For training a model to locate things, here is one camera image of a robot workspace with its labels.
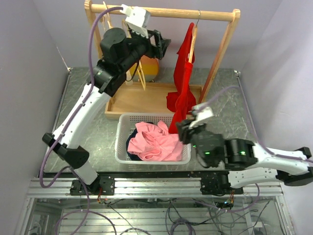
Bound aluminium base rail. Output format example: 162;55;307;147
26;168;284;199

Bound wooden clothes rack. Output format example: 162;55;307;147
84;0;241;121

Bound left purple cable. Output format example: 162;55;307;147
39;6;123;188

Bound cream plastic hanger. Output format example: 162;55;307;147
100;13;113;56

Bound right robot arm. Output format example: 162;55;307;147
176;119;313;196

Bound loose wires under table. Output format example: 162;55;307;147
56;193;269;235

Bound pink t shirt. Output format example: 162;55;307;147
135;121;183;161

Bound white striped drawer cabinet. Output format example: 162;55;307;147
140;56;159;82

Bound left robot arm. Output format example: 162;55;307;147
42;27;171;194

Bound purple cable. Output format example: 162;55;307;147
195;85;313;164
39;6;123;188

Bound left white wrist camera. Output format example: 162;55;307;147
120;4;151;38

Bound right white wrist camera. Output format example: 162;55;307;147
189;103;214;129

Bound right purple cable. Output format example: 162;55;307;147
195;85;313;164

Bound white plastic basket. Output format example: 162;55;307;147
115;113;191;165

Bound yellow wooden hanger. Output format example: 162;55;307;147
122;19;146;91

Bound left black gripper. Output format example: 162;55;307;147
121;29;173;73

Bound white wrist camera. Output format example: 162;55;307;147
120;4;151;38
189;103;214;129

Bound navy blue t shirt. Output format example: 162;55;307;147
126;122;158;161

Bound wooden hanger with red shirt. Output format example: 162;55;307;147
188;10;201;63

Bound red t shirt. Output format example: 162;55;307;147
166;23;196;134

